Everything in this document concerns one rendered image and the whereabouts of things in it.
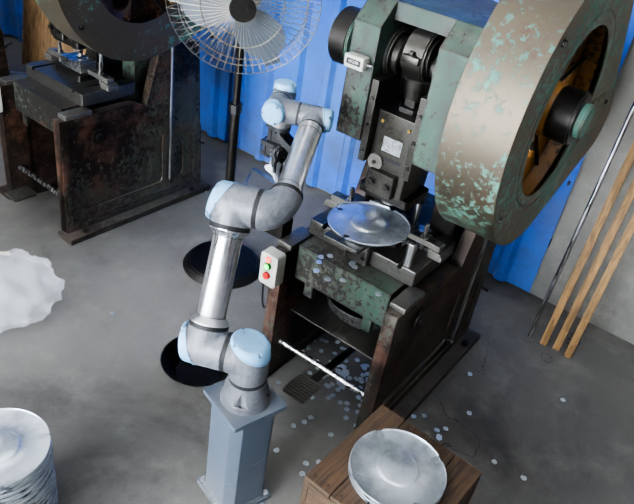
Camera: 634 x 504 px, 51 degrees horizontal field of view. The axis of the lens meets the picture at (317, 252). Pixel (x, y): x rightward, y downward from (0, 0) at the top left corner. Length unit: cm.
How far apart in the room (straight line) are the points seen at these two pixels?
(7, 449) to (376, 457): 107
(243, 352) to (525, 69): 103
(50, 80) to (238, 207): 181
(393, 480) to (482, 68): 116
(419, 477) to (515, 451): 80
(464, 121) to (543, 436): 158
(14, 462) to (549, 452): 191
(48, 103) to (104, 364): 126
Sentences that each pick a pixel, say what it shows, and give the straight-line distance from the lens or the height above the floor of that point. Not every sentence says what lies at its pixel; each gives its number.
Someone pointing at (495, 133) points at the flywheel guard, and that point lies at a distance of 169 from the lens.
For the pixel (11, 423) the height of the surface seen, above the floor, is 31.
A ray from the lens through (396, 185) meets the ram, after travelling 226.
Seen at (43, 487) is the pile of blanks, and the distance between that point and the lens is 223.
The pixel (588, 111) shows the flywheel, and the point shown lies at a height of 137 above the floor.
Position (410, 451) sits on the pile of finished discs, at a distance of 214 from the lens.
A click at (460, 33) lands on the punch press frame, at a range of 204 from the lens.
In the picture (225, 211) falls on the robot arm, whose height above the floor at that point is 99.
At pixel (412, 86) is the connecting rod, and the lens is 217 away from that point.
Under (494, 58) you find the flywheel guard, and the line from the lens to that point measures 170.
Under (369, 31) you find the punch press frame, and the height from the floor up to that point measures 141.
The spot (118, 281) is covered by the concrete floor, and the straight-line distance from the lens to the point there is 323.
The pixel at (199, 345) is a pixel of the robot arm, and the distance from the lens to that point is 194.
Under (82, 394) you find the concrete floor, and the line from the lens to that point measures 272.
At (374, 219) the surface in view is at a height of 79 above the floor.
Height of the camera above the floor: 197
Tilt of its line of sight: 34 degrees down
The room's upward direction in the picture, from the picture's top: 10 degrees clockwise
